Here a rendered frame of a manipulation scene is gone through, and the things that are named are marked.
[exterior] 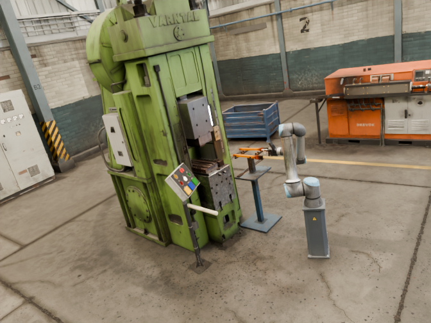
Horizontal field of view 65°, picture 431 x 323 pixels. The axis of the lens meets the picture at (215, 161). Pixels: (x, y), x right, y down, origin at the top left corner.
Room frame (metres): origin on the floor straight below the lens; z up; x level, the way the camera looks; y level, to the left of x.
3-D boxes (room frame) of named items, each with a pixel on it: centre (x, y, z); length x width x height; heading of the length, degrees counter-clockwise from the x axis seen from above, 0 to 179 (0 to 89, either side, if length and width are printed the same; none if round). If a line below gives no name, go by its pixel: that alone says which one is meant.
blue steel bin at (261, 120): (7.60, -0.97, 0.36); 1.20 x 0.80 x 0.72; 55
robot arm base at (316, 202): (3.00, -0.89, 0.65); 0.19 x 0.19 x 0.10
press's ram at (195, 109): (3.82, 0.17, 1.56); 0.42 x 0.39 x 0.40; 43
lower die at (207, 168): (3.79, 0.20, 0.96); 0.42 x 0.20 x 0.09; 43
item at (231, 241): (3.60, 0.03, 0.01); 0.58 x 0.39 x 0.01; 133
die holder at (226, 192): (3.83, 0.17, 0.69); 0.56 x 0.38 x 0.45; 43
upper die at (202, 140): (3.79, 0.20, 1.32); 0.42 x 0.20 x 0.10; 43
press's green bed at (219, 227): (3.83, 0.17, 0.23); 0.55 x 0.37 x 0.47; 43
